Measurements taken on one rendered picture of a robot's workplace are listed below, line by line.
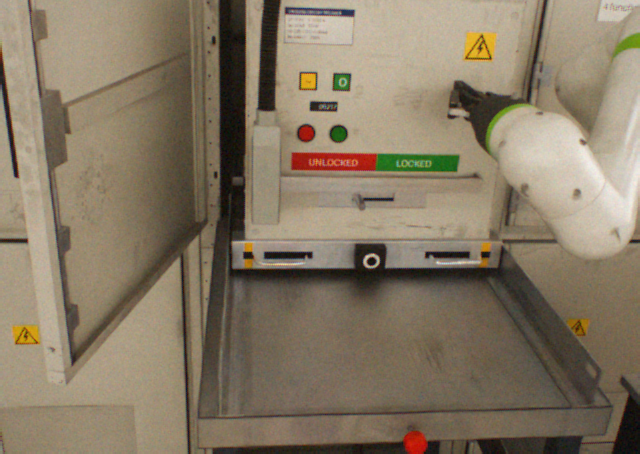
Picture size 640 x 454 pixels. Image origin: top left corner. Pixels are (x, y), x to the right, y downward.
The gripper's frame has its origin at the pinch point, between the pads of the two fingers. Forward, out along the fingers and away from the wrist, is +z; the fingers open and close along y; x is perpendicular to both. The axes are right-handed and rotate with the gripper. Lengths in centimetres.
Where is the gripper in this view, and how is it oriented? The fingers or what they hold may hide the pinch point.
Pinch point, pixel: (462, 92)
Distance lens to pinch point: 122.3
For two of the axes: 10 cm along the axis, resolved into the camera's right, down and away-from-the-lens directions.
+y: 9.9, 0.1, 1.1
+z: -1.0, -4.0, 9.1
